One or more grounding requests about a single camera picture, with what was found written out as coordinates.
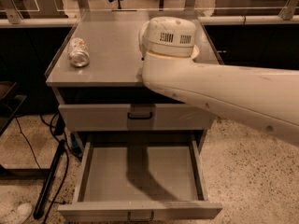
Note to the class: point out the white paper bowl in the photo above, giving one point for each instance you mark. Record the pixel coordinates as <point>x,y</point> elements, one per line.
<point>195,52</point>

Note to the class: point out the black middle drawer handle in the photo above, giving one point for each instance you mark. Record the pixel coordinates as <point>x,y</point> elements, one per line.
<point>139,219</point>

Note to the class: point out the white horizontal rail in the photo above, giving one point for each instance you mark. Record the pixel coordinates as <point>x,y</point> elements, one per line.
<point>219,20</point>

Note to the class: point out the closed grey top drawer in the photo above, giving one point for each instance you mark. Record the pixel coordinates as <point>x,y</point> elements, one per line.
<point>109,117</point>

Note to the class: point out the black desk frame leg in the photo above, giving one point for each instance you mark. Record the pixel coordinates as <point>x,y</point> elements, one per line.
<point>9,104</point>

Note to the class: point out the open grey middle drawer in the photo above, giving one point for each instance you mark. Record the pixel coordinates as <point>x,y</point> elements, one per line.
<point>119,178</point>

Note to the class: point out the white sneaker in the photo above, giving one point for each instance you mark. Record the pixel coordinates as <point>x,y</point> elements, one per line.
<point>18,215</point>

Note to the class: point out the grey metal drawer cabinet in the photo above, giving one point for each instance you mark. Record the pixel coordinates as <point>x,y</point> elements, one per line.
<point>113,76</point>

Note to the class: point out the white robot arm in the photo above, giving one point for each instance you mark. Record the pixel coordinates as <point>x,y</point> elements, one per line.
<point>263,99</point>

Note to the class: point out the crushed silver soda can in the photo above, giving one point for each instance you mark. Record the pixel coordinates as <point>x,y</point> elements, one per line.
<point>78,54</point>

